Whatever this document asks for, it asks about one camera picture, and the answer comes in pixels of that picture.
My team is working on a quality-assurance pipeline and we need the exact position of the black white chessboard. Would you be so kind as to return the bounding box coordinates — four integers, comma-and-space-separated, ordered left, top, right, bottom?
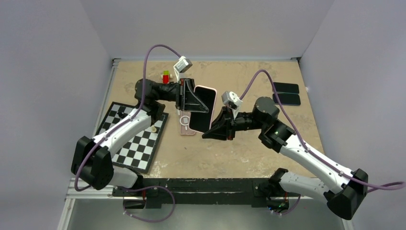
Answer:
96, 102, 169, 174

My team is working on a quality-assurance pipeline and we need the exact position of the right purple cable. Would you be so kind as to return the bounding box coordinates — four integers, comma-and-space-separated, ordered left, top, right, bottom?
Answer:
239, 69, 406, 193

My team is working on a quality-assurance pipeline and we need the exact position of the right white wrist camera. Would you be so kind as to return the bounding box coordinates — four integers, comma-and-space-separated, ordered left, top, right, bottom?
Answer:
221, 91, 243, 118

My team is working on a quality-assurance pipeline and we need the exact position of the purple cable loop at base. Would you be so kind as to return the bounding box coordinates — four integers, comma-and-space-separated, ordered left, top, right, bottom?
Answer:
123, 188, 175, 223

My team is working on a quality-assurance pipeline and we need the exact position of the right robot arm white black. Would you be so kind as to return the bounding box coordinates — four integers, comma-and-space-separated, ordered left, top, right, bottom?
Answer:
202, 97, 368, 220

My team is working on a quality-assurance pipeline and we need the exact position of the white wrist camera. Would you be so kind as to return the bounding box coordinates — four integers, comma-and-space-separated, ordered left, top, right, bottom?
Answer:
221, 91, 243, 118
173, 56, 192, 82

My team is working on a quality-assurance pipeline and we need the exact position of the pink phone case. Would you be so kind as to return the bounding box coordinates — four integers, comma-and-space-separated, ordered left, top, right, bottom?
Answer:
180, 111, 197, 136

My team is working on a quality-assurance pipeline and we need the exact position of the phone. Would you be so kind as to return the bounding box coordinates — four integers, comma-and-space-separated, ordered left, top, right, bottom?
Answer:
189, 85, 217, 133

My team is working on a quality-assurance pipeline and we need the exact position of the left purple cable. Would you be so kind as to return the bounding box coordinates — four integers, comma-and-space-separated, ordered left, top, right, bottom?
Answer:
74, 44, 183, 192

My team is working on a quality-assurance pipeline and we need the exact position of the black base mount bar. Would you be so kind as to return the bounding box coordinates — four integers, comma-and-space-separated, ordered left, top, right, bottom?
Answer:
112, 172, 300, 210

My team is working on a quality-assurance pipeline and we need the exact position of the aluminium frame rail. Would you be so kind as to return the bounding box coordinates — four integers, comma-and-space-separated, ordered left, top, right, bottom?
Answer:
57, 58, 122, 230

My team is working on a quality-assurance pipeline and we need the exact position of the clear magsafe phone case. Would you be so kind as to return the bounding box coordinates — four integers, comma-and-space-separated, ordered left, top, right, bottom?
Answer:
177, 110, 192, 134

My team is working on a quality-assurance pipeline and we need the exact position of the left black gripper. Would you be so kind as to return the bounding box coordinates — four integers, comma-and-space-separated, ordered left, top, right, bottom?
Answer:
156, 79, 211, 113

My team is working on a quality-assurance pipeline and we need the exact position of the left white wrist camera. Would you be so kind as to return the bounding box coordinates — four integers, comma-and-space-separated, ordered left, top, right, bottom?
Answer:
173, 56, 192, 82

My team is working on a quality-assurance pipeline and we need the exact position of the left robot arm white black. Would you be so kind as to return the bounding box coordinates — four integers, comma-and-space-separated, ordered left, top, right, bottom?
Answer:
71, 78, 211, 196

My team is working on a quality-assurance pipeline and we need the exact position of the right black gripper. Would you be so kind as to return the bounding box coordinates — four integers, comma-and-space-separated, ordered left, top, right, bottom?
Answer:
202, 105, 265, 141

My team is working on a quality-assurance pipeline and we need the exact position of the colourful toy brick car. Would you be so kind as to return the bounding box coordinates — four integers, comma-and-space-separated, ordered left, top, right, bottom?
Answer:
161, 70, 173, 84

